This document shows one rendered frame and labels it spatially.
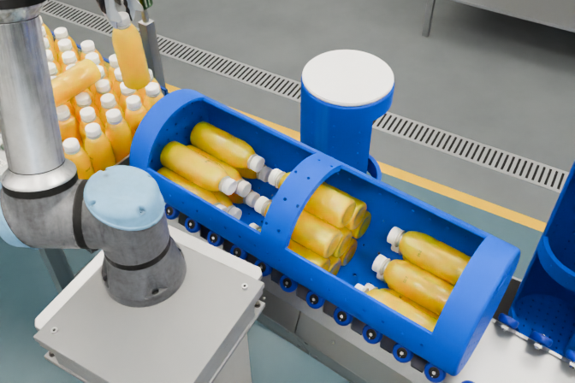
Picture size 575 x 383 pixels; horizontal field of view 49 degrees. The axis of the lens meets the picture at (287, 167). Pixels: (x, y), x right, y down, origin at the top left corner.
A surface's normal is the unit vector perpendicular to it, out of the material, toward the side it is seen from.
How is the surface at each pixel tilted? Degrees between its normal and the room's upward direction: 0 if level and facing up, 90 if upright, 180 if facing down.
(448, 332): 64
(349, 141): 90
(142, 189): 7
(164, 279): 72
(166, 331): 0
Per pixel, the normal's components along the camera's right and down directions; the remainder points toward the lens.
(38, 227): 0.01, 0.41
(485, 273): -0.12, -0.59
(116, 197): 0.12, -0.71
